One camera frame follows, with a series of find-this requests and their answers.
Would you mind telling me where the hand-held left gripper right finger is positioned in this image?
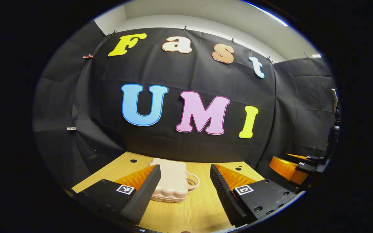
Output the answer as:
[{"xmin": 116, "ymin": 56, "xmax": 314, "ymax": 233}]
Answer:
[{"xmin": 209, "ymin": 163, "xmax": 299, "ymax": 227}]

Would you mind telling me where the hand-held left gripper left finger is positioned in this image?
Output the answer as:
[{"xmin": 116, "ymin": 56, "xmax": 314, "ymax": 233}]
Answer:
[{"xmin": 73, "ymin": 164, "xmax": 162, "ymax": 226}]

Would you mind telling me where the pink suitcase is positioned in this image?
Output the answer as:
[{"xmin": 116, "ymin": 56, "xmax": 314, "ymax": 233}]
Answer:
[{"xmin": 148, "ymin": 157, "xmax": 201, "ymax": 204}]

